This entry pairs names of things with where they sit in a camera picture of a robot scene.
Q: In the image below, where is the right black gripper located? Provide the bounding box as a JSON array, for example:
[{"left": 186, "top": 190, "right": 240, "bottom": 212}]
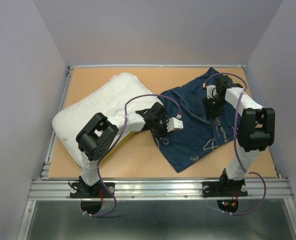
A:
[{"left": 201, "top": 94, "right": 227, "bottom": 120}]

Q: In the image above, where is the blue denim pillowcase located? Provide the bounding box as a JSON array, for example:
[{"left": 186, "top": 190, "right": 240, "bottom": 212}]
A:
[{"left": 155, "top": 67, "right": 235, "bottom": 173}]

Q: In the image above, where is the white pillow yellow underside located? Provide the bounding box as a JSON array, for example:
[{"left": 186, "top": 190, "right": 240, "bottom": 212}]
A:
[{"left": 63, "top": 72, "right": 152, "bottom": 166}]

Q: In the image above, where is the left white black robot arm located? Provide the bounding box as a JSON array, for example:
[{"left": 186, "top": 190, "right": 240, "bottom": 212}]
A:
[{"left": 76, "top": 102, "right": 167, "bottom": 197}]

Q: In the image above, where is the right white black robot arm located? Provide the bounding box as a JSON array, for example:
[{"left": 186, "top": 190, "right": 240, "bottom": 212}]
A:
[{"left": 203, "top": 73, "right": 275, "bottom": 195}]

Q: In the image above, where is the grey metal front panel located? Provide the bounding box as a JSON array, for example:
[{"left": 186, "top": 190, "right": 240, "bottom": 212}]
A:
[{"left": 27, "top": 199, "right": 296, "bottom": 240}]

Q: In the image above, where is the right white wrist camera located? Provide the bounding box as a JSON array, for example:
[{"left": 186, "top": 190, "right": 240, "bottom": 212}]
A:
[{"left": 203, "top": 84, "right": 217, "bottom": 99}]

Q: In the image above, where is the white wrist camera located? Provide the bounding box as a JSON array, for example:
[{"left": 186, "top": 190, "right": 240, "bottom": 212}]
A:
[
  {"left": 203, "top": 84, "right": 217, "bottom": 99},
  {"left": 166, "top": 117, "right": 184, "bottom": 133}
]

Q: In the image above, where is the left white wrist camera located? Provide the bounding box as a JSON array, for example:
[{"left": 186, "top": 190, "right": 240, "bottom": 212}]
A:
[{"left": 166, "top": 117, "right": 184, "bottom": 133}]

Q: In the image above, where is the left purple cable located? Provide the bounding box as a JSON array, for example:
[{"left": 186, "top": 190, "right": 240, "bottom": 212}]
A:
[{"left": 82, "top": 93, "right": 183, "bottom": 218}]

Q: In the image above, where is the purple cable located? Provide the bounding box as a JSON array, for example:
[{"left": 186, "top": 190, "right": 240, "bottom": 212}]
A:
[
  {"left": 82, "top": 93, "right": 183, "bottom": 218},
  {"left": 202, "top": 72, "right": 268, "bottom": 216}
]

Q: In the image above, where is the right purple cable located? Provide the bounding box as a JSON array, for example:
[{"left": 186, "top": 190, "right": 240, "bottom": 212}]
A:
[{"left": 202, "top": 72, "right": 268, "bottom": 216}]

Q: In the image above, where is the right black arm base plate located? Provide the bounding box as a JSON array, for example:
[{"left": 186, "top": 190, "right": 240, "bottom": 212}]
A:
[{"left": 201, "top": 180, "right": 248, "bottom": 198}]

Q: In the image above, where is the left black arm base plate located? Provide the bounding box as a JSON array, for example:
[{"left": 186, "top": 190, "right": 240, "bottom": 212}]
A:
[{"left": 69, "top": 182, "right": 113, "bottom": 199}]

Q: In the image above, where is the front aluminium extrusion rail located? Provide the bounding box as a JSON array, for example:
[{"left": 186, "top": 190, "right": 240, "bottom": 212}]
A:
[{"left": 28, "top": 178, "right": 294, "bottom": 201}]

